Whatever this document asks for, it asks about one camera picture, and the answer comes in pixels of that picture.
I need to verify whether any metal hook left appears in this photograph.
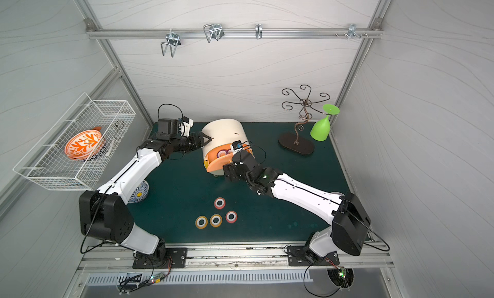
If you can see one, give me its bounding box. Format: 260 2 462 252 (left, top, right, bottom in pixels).
160 30 181 58

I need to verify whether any cream round drawer cabinet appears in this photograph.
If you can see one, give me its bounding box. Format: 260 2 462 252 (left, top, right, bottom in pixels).
202 119 253 164

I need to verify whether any green plastic goblet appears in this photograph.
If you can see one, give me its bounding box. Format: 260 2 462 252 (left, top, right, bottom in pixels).
310 104 340 141

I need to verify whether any metal hook small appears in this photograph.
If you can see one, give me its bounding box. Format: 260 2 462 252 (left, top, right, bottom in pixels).
255 24 262 40

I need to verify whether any brown metal cup stand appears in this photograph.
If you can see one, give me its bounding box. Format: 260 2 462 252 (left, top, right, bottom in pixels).
279 84 331 156

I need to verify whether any aluminium top rail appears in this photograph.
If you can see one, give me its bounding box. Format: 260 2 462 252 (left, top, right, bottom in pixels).
86 27 384 41

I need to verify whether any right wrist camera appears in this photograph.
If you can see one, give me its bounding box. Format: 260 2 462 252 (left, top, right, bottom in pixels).
230 141 243 154

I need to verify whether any orange patterned plate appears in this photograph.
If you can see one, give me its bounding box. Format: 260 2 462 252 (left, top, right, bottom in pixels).
64 127 105 160

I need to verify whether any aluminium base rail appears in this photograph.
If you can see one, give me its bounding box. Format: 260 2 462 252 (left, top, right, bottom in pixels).
76 241 394 274

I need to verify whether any orange tape roll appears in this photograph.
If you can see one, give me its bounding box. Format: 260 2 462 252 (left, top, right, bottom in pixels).
210 214 223 228
195 216 208 229

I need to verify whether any red tape roll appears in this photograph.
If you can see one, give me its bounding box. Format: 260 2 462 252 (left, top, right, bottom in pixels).
214 197 226 209
225 211 238 223

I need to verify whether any white wire basket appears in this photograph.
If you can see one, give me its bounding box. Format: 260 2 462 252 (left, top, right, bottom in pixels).
13 93 136 191

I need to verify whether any metal hook right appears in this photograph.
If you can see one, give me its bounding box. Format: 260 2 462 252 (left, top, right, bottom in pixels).
334 24 369 40

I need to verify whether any orange tape roll right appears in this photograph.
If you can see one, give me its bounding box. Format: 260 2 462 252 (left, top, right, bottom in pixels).
210 214 223 228

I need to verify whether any metal hook middle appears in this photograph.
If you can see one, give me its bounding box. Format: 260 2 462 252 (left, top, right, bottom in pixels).
203 24 225 43

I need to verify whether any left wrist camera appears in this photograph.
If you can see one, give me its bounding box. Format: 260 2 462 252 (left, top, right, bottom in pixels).
178 116 194 137

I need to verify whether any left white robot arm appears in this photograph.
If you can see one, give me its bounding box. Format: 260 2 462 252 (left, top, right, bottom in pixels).
78 118 212 258

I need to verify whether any blue patterned cup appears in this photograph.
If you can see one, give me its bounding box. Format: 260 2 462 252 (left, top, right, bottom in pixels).
128 180 149 204

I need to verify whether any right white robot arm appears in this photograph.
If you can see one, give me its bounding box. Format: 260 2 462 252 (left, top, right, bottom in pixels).
223 150 371 263

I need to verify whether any orange tape roll left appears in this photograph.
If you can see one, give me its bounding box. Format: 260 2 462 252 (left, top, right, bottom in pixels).
195 216 208 229

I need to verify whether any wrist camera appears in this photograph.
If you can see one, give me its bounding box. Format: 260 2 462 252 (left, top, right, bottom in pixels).
230 141 243 154
178 116 194 137

